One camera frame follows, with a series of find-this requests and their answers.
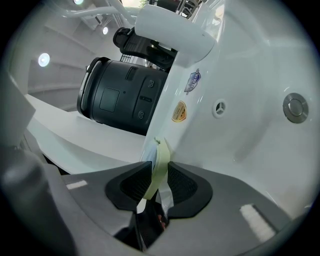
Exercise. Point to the blue shield sticker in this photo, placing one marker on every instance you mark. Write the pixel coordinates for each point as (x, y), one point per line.
(193, 81)

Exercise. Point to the large black machine cabinet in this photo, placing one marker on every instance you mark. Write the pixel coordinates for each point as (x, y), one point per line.
(117, 95)

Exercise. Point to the round white overflow cover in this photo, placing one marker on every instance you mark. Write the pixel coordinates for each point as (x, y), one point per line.
(219, 107)

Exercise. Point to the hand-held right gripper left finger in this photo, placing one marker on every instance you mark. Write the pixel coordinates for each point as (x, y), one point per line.
(100, 190)

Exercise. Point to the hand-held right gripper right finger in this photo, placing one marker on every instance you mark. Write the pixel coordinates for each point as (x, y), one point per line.
(225, 200)

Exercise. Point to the large white ceramic sink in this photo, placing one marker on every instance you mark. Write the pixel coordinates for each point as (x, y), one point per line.
(250, 150)

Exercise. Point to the chrome sink drain plug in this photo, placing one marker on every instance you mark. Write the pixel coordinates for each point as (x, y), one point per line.
(295, 107)

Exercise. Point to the yellow shield sticker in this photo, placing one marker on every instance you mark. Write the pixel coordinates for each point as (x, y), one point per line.
(179, 111)

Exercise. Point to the round ceiling light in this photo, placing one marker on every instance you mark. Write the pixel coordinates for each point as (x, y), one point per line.
(105, 30)
(43, 59)

